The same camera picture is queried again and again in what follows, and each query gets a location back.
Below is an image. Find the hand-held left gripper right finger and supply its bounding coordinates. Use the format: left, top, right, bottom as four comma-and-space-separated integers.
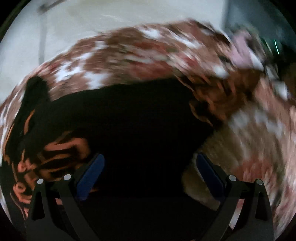
195, 152, 274, 241

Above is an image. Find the dark furniture panel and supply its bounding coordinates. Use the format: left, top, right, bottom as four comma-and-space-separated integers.
225, 0, 287, 40

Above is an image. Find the floral brown and red blanket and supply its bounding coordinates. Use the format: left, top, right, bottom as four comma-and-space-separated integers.
0, 20, 296, 232

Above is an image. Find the black garment with orange print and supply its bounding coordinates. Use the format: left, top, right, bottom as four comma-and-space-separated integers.
1, 70, 257, 241

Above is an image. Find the dark wall fixture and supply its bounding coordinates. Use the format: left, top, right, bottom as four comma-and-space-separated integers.
38, 0, 66, 14

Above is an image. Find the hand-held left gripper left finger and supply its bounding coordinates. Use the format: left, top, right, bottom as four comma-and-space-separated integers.
25, 153, 105, 241

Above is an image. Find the pink cloth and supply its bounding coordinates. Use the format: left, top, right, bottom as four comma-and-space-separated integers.
230, 30, 264, 70

